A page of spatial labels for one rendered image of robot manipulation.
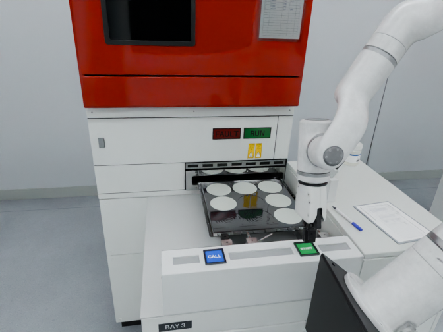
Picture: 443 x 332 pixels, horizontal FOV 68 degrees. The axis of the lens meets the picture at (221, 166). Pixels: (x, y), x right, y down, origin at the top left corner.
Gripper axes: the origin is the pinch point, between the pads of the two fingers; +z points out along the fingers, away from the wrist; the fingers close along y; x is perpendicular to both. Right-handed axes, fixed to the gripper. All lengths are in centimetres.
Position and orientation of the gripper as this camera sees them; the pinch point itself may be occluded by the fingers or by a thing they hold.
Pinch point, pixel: (309, 234)
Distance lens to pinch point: 95.5
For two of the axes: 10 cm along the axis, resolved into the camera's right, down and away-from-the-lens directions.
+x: 9.9, -0.4, 1.7
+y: 1.7, 2.3, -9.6
